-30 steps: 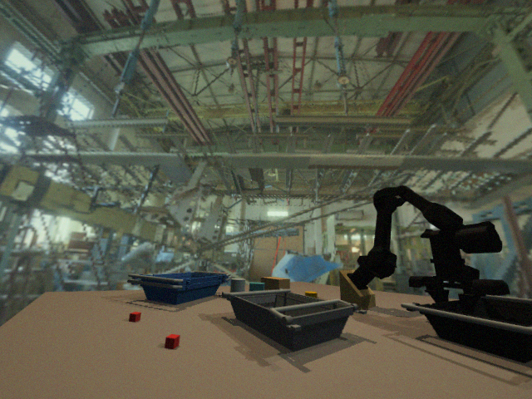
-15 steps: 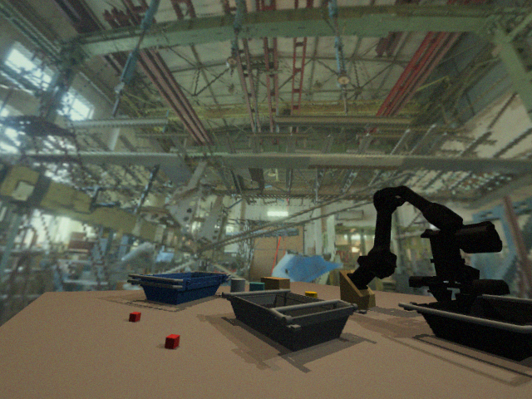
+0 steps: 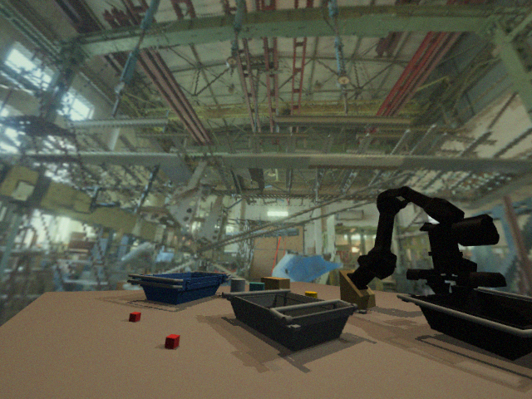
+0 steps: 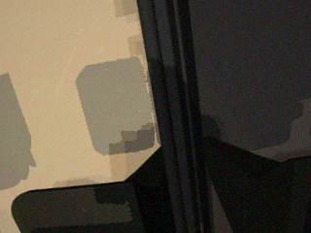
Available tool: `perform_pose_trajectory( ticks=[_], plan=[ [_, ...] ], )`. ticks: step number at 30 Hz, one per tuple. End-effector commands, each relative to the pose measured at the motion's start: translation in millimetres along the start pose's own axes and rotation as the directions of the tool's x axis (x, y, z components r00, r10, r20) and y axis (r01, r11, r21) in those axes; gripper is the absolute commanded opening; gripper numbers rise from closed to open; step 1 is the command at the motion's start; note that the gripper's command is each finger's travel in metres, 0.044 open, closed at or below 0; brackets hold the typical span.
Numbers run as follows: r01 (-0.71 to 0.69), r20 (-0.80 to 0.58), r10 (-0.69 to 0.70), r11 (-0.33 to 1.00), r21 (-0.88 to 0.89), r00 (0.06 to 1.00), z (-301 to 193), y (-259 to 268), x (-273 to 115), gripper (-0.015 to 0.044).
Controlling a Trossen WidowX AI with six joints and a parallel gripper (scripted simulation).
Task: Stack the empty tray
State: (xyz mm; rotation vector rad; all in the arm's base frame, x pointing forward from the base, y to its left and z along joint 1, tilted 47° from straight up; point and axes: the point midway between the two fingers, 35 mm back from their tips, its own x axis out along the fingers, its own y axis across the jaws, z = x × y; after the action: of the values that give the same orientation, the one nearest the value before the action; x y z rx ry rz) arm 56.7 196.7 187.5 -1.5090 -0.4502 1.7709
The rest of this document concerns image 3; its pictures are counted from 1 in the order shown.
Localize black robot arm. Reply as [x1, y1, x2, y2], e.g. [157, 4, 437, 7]
[347, 186, 500, 290]

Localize small red block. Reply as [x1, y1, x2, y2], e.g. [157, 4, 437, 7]
[165, 334, 180, 349]
[129, 312, 141, 322]

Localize small teal block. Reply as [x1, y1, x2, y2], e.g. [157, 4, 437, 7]
[249, 282, 264, 291]

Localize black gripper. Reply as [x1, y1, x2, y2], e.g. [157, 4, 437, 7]
[406, 247, 507, 310]

